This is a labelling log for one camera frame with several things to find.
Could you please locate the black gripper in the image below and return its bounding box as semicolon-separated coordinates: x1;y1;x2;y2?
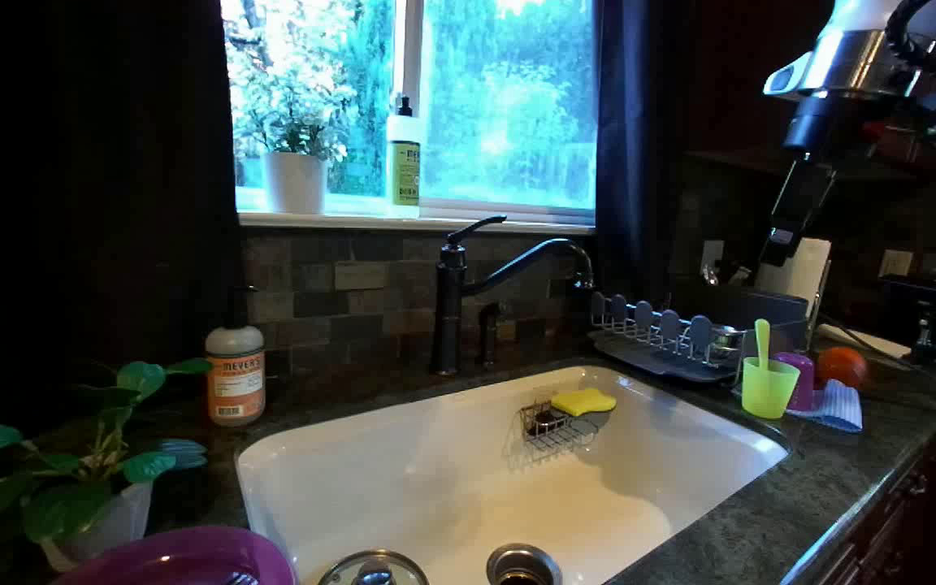
759;96;843;268

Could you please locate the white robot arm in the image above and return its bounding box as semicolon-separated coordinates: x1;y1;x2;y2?
759;0;936;262

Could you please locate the metal dish drying rack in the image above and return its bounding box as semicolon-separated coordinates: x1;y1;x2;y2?
589;289;748;383

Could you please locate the purple lid plate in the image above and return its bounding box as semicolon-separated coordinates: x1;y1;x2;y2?
54;527;298;585

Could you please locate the white paper towel stack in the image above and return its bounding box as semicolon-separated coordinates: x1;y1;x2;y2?
755;237;832;318

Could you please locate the green plastic spoon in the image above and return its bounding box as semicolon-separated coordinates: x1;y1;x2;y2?
750;318;772;371

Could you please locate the orange fruit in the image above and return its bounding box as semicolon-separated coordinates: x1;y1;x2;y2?
816;345;870;386

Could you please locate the dark blue curtain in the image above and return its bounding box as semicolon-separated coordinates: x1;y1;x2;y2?
594;0;649;292

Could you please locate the green plastic cup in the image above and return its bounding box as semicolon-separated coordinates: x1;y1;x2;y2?
741;356;801;419

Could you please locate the purple plastic cup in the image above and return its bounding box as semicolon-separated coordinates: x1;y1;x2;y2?
778;350;816;408

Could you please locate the light blue cloth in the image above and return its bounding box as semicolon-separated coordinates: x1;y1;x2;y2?
786;379;864;432

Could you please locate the yellow sponge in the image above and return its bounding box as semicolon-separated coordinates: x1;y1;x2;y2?
554;386;617;415

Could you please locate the white kitchen sink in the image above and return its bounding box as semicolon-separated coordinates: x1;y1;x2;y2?
236;363;786;585

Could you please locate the dark bronze kitchen faucet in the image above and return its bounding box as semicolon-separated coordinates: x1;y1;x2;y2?
428;213;594;372

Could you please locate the green dish soap bottle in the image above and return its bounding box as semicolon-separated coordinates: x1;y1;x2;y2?
387;94;421;204

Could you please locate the sink drain strainer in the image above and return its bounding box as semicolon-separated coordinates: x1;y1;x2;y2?
483;542;563;585

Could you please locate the white pot window plant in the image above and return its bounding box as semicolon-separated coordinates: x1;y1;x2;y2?
245;89;346;211

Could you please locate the metal sink stopper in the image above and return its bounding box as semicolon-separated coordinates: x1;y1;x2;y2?
318;548;428;585

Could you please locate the green leafy potted plant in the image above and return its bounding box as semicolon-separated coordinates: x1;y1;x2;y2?
0;356;210;546

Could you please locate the wire sink sponge rack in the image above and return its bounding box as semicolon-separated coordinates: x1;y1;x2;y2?
519;399;608;451

